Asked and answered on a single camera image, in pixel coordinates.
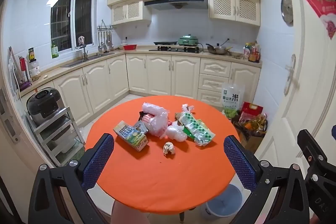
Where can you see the black rice cooker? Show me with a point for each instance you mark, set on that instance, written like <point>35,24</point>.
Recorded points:
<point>43,104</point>

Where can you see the orange round table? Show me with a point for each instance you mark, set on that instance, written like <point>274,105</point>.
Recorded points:
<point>162,182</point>

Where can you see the black range hood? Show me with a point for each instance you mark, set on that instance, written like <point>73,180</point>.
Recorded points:
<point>176,1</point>

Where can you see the hanging kitchen utensils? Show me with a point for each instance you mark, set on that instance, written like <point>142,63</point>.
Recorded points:
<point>106,40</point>

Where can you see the clear knotted plastic bag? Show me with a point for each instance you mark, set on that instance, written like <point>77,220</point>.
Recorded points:
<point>187,108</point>

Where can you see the clear rice bag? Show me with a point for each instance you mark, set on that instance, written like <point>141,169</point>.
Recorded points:
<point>232,98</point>

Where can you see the silver snack wrapper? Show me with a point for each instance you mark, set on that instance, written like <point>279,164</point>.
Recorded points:
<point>139,126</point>

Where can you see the clear jar yellow label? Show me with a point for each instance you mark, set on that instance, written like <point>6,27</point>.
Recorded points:
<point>34,66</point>

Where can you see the leaning cutting board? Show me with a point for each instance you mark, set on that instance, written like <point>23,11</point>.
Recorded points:
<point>13,71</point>

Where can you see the small steel pan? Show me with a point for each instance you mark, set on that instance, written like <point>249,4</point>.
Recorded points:
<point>235,54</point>

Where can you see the green glass bottle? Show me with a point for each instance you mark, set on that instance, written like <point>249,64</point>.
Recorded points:
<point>54,50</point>

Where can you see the kitchen window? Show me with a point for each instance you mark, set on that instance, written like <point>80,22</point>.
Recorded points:
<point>61,16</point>

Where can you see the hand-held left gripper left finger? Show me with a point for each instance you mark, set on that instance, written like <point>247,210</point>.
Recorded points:
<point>98,161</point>

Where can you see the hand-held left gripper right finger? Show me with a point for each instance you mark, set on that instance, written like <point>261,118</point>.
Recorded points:
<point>240,163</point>

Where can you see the red rice bag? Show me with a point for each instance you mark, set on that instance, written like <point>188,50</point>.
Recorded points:
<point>250,108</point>

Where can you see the hanging glass pot lid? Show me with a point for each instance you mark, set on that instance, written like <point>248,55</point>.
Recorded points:
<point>287,8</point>

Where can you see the purple knife holder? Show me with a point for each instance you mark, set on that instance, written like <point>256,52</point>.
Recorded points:
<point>24,74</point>

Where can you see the black flat griddle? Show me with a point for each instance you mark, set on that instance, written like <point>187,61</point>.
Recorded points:
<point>165,43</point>

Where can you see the pinkish hanging cloth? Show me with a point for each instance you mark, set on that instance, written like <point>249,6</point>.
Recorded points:
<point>81,41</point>

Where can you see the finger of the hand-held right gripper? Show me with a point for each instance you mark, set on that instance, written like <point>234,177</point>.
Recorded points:
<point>313,146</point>

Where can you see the cream base cabinets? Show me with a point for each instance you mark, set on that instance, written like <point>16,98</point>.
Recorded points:
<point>157,74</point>

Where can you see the steel kitchen sink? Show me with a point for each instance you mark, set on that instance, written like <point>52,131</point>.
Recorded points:
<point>78,61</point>

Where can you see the red plastic basin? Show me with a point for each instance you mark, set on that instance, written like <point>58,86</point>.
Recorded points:
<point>130,47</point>

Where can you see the black gas stove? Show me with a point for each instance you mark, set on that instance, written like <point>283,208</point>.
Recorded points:
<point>162,50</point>

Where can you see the group of condiment bottles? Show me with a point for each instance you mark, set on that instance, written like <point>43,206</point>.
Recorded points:
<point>252,53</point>

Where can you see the cooking oil bottle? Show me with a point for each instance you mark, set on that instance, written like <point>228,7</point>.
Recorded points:
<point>258,123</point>

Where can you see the dark snack wrapper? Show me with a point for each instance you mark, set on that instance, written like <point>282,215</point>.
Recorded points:
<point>142,116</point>

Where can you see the green electric pot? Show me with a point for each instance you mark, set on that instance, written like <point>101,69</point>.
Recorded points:
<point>188,40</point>

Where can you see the clear red-printed plastic bag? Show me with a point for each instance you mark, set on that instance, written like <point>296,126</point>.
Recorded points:
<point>157,124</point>

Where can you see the brown snack wrapper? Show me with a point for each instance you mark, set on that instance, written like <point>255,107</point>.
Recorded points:
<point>179,119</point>

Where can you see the steel faucet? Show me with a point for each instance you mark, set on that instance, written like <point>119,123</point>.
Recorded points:
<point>85,53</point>

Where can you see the metal shelf rack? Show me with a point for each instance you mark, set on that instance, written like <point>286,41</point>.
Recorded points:
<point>52,132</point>

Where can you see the green checkered packet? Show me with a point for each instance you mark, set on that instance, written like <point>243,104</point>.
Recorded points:
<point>195,127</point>

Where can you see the brown cardboard box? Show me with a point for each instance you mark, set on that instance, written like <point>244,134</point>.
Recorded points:
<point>252,142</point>

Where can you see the white panel door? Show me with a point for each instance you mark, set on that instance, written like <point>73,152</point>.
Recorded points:
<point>294,108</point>

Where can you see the white plastic bag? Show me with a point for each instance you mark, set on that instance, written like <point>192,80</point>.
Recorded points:
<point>176,133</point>

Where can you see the green drink carton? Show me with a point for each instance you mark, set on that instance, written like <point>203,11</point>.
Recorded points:
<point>130,134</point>

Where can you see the steel wok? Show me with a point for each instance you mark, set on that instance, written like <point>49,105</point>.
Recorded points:
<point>216,50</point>

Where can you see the blue trash bin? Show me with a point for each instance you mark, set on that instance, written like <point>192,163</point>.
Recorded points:
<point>225,203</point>

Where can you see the crumpled paper ball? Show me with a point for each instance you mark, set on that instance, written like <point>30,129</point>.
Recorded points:
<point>169,149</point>

